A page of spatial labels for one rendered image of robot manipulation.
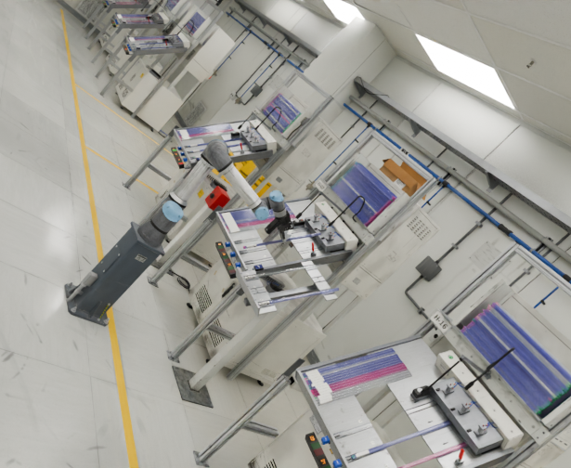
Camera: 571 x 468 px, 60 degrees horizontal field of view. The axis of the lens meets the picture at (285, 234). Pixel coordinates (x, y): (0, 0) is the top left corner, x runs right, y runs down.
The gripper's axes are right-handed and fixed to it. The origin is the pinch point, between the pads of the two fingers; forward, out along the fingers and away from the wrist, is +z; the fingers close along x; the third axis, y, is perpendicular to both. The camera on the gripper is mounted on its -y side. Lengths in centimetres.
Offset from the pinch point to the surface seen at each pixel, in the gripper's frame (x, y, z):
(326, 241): -1.9, 27.0, 13.2
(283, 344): -10, -19, 81
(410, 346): -90, 32, 21
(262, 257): 2.3, -14.8, 8.8
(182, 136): 186, -24, 5
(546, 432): -158, 53, 12
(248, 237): 25.4, -16.2, 8.5
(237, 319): 0, -43, 50
